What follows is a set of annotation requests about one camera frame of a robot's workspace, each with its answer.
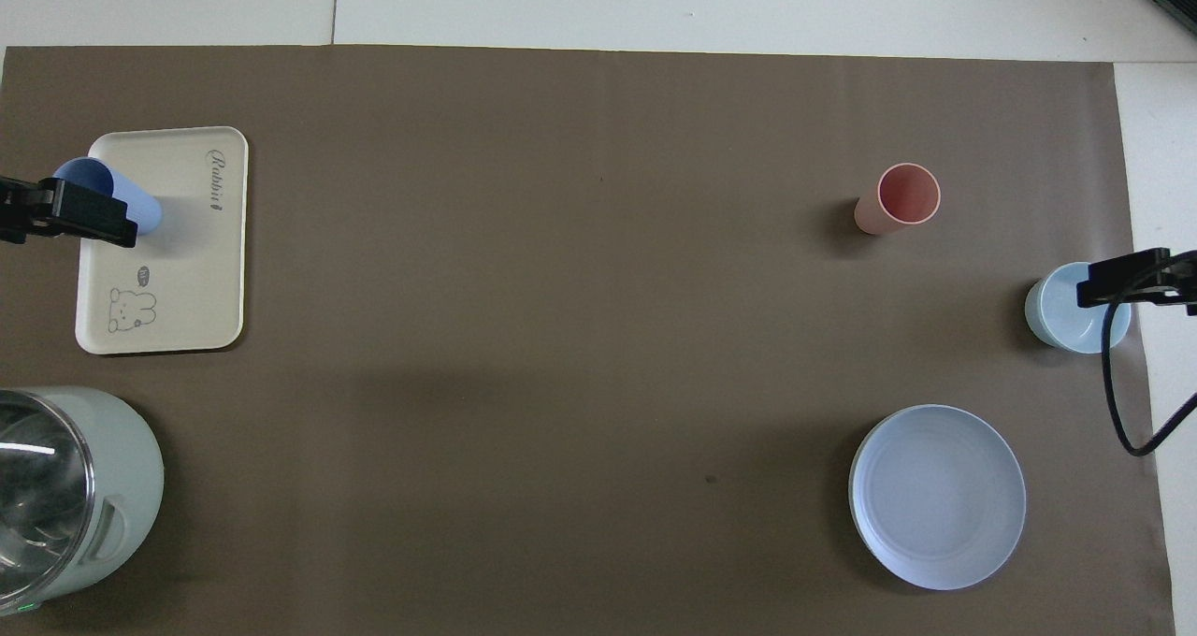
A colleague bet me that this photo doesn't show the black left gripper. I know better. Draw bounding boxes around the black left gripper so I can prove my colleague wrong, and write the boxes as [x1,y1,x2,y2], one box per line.
[0,176,139,249]

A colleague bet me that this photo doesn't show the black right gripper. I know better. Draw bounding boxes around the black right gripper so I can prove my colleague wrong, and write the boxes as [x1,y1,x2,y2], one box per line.
[1075,248,1197,317]

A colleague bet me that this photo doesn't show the blue plastic cup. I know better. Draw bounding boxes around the blue plastic cup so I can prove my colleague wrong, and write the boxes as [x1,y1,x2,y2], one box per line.
[53,157,163,237]

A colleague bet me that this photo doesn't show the pink plastic cup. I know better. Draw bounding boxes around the pink plastic cup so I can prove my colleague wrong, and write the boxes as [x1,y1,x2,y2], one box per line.
[854,163,942,237]

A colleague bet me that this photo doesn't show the cream rabbit print tray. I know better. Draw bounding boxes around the cream rabbit print tray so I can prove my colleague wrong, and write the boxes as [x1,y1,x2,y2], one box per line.
[75,126,250,354]

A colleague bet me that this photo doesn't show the light blue bowl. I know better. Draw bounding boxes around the light blue bowl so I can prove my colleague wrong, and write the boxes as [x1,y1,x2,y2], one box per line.
[1024,262,1132,354]

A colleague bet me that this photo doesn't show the lavender round plate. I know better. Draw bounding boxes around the lavender round plate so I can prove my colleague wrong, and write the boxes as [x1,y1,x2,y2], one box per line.
[849,404,1027,591]

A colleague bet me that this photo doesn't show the pale green electric pot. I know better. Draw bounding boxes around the pale green electric pot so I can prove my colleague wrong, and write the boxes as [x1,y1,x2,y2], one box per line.
[0,386,166,618]

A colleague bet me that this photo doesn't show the glass pot lid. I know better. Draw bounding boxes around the glass pot lid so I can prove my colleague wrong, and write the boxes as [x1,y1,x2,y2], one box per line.
[0,391,97,600]

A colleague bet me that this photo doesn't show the brown paper table cover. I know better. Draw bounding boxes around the brown paper table cover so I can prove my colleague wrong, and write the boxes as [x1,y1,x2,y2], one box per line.
[0,45,1177,636]

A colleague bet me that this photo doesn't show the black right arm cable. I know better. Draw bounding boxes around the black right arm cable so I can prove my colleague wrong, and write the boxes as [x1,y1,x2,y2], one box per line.
[1102,281,1197,457]

